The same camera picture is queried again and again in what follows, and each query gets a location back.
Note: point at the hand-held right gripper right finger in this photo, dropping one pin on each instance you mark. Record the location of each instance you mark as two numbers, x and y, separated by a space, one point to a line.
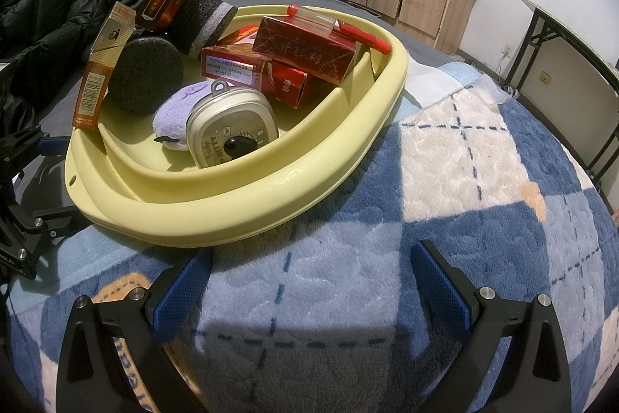
440 287

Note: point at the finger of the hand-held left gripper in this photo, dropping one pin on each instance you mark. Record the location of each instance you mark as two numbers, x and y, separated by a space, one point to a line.
51 145
53 222

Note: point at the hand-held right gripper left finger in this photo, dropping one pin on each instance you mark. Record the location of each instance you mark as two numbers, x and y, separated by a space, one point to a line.
179 292

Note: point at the orange gold carton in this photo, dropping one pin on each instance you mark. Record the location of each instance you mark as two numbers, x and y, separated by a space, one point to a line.
94 89

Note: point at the yellow plastic basin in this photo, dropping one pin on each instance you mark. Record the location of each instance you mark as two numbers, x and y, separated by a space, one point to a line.
242 210

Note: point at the black foam roller grey stripe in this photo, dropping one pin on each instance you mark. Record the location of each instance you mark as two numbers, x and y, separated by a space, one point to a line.
145 76
203 21

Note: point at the purple plush toy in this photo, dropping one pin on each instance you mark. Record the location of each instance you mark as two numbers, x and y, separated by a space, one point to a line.
179 113

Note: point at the round metal tin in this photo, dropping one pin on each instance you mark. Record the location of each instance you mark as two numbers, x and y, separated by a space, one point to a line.
227 122

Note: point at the red white cigarette carton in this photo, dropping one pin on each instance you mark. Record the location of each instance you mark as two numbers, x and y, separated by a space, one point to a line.
242 67

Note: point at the red clear pen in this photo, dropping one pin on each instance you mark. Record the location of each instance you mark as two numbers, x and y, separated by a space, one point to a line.
372 40

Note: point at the red silver cigarette carton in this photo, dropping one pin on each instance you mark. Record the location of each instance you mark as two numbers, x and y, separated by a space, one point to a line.
304 45

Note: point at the blue plaid blanket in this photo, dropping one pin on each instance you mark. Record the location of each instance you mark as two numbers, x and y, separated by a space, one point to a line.
338 272

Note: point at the black padded jacket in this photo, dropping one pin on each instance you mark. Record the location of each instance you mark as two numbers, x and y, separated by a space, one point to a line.
58 6

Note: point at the white paper sheet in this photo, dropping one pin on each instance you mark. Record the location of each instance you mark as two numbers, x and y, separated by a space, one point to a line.
435 81

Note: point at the black folding table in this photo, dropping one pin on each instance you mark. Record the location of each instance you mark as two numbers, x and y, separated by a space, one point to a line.
556 31

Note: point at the yellowish wall socket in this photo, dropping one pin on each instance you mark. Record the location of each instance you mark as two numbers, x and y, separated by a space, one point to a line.
545 78

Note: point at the white wall socket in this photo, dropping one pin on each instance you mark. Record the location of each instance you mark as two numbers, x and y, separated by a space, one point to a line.
507 51

